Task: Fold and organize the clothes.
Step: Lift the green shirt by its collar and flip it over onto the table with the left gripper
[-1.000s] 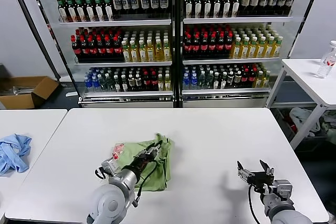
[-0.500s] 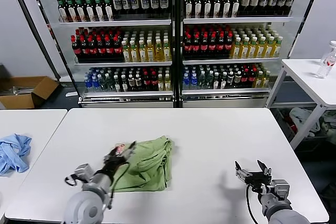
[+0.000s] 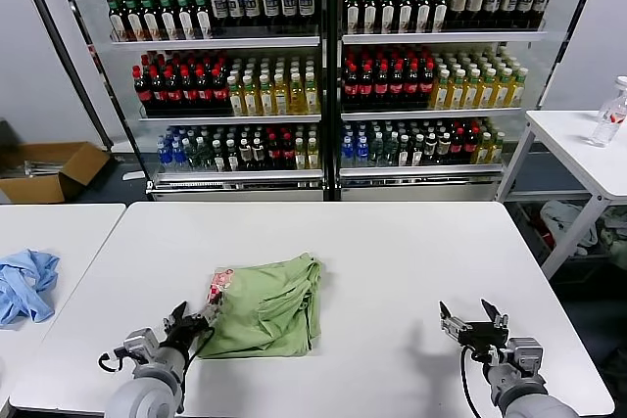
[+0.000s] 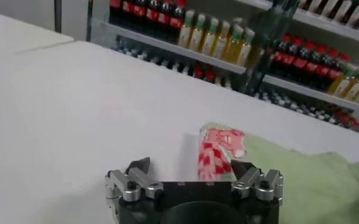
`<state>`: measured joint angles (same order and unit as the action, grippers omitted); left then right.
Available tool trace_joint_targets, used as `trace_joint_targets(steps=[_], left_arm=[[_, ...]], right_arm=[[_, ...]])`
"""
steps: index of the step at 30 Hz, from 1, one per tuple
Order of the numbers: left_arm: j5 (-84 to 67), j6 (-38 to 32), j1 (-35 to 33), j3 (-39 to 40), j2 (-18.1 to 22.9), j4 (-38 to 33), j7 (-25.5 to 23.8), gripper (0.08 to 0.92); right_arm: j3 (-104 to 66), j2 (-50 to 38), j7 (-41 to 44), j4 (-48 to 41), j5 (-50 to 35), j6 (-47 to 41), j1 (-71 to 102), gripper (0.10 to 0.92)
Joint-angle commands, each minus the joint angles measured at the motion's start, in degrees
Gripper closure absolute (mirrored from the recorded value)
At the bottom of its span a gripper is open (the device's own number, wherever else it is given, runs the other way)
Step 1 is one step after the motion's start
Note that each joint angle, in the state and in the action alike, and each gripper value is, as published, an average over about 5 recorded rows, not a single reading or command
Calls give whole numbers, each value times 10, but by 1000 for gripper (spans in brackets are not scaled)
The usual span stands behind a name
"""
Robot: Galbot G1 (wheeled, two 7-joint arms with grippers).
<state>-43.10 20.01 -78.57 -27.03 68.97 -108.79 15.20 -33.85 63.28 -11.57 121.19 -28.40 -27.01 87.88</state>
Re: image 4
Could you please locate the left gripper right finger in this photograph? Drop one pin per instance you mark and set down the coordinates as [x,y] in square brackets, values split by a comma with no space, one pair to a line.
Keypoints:
[249,182]

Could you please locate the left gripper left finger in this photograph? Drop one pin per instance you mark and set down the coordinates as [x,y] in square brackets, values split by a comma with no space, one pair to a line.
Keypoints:
[136,184]

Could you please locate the white drink display cabinet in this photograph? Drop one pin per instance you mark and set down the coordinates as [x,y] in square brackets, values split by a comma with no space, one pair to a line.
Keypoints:
[304,89]
[167,45]

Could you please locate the glass cabinet door black frame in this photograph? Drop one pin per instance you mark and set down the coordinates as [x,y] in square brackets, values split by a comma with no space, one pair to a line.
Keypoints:
[58,15]

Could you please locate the light green shirt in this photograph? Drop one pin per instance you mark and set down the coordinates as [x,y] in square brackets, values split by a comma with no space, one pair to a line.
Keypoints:
[313,182]

